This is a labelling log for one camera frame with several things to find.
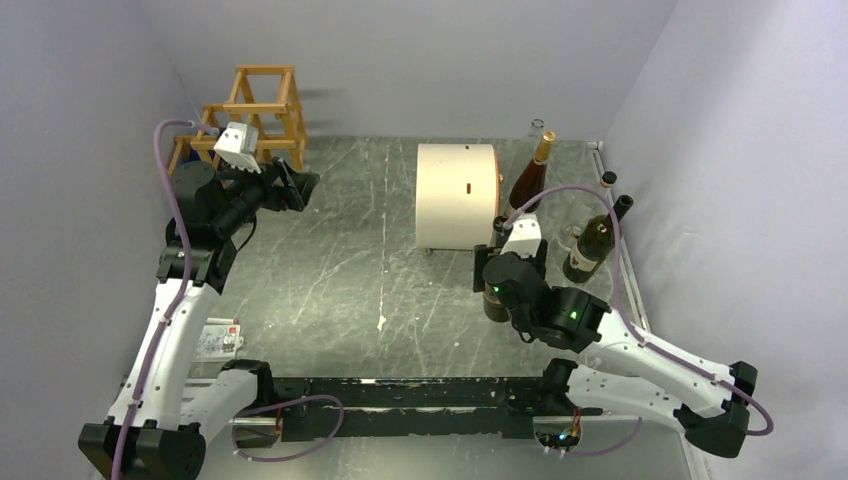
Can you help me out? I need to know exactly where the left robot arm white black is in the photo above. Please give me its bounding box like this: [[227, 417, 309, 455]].
[[78, 160, 320, 479]]

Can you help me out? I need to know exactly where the purple cable base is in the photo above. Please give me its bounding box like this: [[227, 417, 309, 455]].
[[231, 395, 346, 464], [543, 417, 644, 460]]

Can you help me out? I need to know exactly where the dark green bottle silver cap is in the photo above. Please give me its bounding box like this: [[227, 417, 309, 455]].
[[483, 215, 510, 323]]

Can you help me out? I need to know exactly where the wooden hexagonal wine rack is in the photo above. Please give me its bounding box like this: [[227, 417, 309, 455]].
[[200, 64, 309, 171]]

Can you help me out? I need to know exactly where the blue glass bottle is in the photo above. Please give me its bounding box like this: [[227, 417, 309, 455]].
[[188, 148, 203, 162]]

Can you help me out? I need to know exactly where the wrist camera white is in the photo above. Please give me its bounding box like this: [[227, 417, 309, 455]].
[[213, 122, 261, 173], [506, 213, 543, 242]]

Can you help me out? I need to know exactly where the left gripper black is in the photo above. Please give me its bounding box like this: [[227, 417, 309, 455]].
[[214, 154, 320, 236]]

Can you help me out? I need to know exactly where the dark bottle gold foil neck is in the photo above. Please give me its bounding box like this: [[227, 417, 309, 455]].
[[504, 131, 556, 217]]

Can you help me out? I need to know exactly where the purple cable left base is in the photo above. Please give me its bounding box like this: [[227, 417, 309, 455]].
[[231, 395, 346, 464]]

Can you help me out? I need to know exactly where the dark green labelled wine bottle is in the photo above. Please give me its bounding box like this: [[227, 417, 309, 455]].
[[563, 195, 634, 283]]

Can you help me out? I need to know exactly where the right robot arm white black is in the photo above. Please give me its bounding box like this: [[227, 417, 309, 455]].
[[473, 244, 759, 458]]

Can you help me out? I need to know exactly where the cream cylindrical drum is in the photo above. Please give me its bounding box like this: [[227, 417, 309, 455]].
[[415, 143, 501, 251]]

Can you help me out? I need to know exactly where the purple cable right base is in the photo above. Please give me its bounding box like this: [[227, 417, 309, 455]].
[[543, 417, 644, 460]]

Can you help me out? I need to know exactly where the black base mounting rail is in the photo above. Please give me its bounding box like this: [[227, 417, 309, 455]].
[[241, 377, 601, 442]]

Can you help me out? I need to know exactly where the white paper card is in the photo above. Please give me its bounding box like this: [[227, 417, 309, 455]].
[[193, 317, 244, 362]]

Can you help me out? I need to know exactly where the clear glass bottle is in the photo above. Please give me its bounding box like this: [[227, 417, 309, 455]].
[[526, 118, 545, 145]]

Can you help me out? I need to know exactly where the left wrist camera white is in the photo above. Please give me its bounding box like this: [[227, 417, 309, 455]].
[[213, 122, 261, 173]]

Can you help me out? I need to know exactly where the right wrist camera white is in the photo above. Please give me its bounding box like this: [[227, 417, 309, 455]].
[[506, 213, 543, 242]]

